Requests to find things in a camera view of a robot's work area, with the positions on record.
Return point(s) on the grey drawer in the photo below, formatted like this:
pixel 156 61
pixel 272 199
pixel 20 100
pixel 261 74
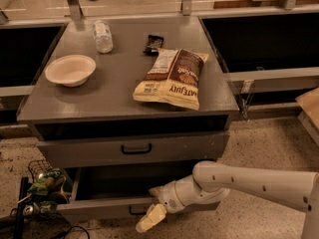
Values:
pixel 108 192
pixel 134 149

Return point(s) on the black wire basket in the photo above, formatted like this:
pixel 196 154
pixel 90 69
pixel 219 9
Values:
pixel 38 168

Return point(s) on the grey top drawer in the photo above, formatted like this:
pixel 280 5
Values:
pixel 134 149

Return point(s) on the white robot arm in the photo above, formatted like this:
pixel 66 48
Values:
pixel 211 182

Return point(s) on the brown cream chip bag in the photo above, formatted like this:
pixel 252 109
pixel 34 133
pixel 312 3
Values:
pixel 173 79

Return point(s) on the white paper bowl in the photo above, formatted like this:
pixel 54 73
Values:
pixel 70 71

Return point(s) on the brown cardboard box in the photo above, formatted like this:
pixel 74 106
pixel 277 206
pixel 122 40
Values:
pixel 309 102

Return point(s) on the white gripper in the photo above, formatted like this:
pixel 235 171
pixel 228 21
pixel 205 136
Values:
pixel 170 199

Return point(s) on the grey drawer cabinet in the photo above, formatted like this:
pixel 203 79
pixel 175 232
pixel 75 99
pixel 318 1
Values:
pixel 104 106

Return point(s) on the green chip bag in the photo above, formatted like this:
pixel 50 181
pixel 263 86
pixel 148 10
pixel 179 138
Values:
pixel 47 182

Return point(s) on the dark snack bar wrapper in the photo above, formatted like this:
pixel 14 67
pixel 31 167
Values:
pixel 153 44

